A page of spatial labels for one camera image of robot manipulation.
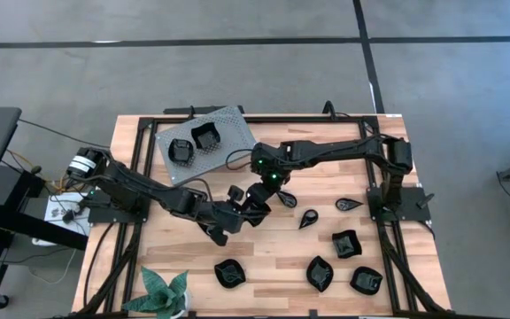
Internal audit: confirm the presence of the black floor cable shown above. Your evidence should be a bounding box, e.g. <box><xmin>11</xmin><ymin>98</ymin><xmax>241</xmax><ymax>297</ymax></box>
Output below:
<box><xmin>17</xmin><ymin>118</ymin><xmax>112</xmax><ymax>149</ymax></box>

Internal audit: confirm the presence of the grey perforated metal shelf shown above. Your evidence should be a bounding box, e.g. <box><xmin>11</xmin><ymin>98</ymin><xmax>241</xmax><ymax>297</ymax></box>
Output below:
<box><xmin>154</xmin><ymin>105</ymin><xmax>259</xmax><ymax>187</ymax></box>

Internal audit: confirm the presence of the black mounting bar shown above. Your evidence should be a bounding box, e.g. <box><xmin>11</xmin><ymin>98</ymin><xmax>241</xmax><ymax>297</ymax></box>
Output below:
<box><xmin>163</xmin><ymin>105</ymin><xmax>245</xmax><ymax>116</ymax></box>

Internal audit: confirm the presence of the black desk leg frame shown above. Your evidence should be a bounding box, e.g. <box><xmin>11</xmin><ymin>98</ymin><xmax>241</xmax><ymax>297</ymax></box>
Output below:
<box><xmin>0</xmin><ymin>201</ymin><xmax>89</xmax><ymax>307</ymax></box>

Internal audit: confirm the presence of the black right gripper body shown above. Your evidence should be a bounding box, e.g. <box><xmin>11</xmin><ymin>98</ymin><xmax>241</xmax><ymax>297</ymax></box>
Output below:
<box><xmin>243</xmin><ymin>170</ymin><xmax>290</xmax><ymax>209</ymax></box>

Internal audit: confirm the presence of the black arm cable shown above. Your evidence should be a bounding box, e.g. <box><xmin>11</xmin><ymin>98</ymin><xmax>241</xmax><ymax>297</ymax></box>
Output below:
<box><xmin>323</xmin><ymin>100</ymin><xmax>398</xmax><ymax>142</ymax></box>

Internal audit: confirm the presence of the green potted plant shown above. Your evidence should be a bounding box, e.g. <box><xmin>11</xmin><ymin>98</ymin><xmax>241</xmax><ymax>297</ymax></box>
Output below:
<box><xmin>121</xmin><ymin>265</ymin><xmax>193</xmax><ymax>319</ymax></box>

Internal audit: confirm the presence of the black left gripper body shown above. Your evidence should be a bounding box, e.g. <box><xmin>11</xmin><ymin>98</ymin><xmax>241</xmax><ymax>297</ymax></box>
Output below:
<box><xmin>192</xmin><ymin>185</ymin><xmax>246</xmax><ymax>248</ymax></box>

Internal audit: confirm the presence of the white power strip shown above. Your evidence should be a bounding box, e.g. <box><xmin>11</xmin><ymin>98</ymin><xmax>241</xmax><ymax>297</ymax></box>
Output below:
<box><xmin>43</xmin><ymin>191</ymin><xmax>91</xmax><ymax>223</ymax></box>

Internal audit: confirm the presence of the black computer case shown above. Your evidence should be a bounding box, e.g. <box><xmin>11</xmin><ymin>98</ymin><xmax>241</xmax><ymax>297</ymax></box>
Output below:
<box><xmin>0</xmin><ymin>164</ymin><xmax>22</xmax><ymax>208</ymax></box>

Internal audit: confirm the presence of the black teardrop mini plate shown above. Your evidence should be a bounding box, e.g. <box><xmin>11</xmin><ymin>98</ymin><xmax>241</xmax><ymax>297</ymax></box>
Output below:
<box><xmin>298</xmin><ymin>208</ymin><xmax>320</xmax><ymax>230</ymax></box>
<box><xmin>277</xmin><ymin>190</ymin><xmax>298</xmax><ymax>209</ymax></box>
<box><xmin>335</xmin><ymin>198</ymin><xmax>365</xmax><ymax>212</ymax></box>

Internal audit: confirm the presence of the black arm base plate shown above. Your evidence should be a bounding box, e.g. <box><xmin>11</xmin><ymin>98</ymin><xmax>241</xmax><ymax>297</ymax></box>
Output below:
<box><xmin>87</xmin><ymin>204</ymin><xmax>152</xmax><ymax>225</ymax></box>
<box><xmin>367</xmin><ymin>186</ymin><xmax>433</xmax><ymax>222</ymax></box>

